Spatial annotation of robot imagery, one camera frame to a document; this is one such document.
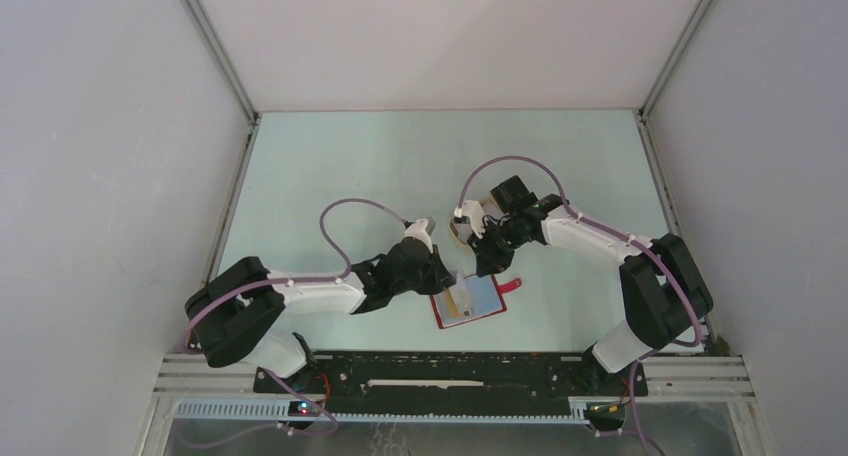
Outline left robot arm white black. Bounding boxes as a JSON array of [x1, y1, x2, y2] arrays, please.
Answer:
[[185, 237, 456, 393]]

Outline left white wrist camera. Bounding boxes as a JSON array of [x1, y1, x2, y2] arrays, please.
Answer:
[[404, 217, 436, 253]]

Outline red card holder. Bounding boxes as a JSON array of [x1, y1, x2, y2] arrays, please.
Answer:
[[430, 272, 523, 330]]

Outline white credit card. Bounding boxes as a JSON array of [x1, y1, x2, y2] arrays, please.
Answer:
[[448, 271, 474, 317]]

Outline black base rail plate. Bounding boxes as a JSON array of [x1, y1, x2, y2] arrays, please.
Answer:
[[295, 351, 648, 416]]

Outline beige oval tray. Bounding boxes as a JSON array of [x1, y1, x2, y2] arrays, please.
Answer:
[[450, 197, 504, 247]]

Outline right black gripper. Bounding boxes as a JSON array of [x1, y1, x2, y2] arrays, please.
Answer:
[[467, 216, 529, 278]]

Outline white cable duct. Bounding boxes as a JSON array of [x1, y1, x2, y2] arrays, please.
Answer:
[[172, 398, 589, 425]]

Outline gold card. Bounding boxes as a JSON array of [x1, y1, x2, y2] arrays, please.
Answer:
[[435, 287, 474, 327]]

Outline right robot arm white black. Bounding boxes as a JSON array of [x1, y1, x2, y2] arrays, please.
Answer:
[[451, 176, 714, 394]]

